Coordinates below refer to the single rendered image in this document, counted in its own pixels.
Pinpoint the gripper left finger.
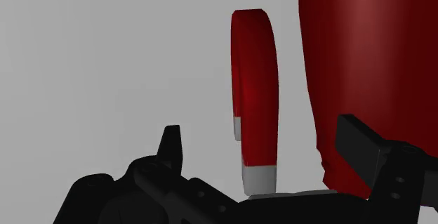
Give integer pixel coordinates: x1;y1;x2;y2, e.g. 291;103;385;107
53;124;240;224

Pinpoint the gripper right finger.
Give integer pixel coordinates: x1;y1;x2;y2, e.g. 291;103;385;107
334;114;438;224

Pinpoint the large red rounded vessel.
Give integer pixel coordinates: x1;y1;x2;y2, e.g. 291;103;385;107
296;0;438;200

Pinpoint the red horseshoe magnet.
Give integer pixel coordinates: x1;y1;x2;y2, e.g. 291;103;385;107
230;8;280;197

